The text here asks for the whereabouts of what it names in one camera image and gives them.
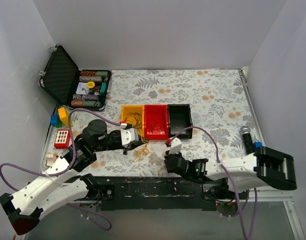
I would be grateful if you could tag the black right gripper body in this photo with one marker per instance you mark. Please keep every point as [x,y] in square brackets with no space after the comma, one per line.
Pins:
[169,162]

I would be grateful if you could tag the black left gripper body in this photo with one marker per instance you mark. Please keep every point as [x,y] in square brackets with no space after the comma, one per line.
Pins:
[137,143]

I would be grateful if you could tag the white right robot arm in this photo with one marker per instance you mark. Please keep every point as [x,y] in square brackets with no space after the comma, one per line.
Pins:
[264,167]

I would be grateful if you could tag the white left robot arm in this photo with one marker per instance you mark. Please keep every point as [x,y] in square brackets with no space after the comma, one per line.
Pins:
[61,182]

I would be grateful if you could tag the yellow plastic bin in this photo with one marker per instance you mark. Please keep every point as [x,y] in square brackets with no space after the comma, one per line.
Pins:
[134,114]

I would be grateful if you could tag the red plastic bin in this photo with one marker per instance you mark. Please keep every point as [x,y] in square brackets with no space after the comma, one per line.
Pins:
[156,125]

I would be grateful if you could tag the black plastic bin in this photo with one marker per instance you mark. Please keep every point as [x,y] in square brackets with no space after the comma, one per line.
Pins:
[179,116]

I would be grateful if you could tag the red white toy block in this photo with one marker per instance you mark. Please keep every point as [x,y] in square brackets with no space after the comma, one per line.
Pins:
[62,139]

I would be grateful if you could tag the yellow toy brick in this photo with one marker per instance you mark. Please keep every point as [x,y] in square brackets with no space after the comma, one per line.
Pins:
[64,116]

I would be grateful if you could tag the black poker chip case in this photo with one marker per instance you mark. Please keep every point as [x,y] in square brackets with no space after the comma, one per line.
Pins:
[66,82]

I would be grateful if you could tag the yellow round chip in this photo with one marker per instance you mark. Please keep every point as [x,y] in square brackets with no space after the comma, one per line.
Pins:
[90,84]

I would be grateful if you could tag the floral table mat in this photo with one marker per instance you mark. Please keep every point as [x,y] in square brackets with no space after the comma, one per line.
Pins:
[219,104]

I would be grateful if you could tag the blue toy brick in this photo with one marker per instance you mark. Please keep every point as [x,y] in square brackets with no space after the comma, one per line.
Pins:
[54,120]

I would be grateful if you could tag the small red white toy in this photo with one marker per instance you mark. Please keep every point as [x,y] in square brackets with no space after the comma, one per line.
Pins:
[50,159]

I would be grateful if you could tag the black microphone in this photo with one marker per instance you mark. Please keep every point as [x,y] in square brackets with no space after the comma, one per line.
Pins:
[245,133]

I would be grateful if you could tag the blue toy block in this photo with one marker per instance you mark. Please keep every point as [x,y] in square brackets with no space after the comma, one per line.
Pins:
[257,144]

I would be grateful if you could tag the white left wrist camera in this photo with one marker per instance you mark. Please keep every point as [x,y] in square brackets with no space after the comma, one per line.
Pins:
[129,135]

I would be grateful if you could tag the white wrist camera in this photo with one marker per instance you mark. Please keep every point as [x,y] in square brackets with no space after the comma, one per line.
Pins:
[129,135]
[174,145]

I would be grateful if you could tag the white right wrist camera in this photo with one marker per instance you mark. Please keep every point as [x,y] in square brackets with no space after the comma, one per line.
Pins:
[174,145]

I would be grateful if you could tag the aluminium frame rail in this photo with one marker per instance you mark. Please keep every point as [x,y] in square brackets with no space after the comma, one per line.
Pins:
[275,219]

